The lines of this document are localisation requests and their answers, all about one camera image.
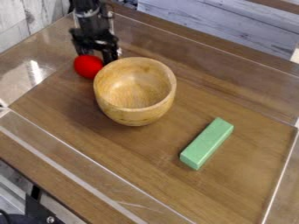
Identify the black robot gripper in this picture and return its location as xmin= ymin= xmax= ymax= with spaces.
xmin=69 ymin=28 xmax=118 ymax=65

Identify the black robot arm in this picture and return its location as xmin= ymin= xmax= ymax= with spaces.
xmin=69 ymin=0 xmax=118 ymax=65

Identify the green rectangular block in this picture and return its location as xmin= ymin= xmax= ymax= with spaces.
xmin=180 ymin=117 xmax=233 ymax=171

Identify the clear acrylic tray wall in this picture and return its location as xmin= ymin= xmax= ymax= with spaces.
xmin=0 ymin=14 xmax=299 ymax=224

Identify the wooden bowl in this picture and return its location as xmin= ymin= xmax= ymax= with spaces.
xmin=93 ymin=57 xmax=176 ymax=126

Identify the black metal table bracket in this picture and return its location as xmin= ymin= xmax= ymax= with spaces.
xmin=0 ymin=185 xmax=65 ymax=224

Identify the red plush strawberry toy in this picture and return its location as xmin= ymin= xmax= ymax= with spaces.
xmin=73 ymin=55 xmax=103 ymax=79

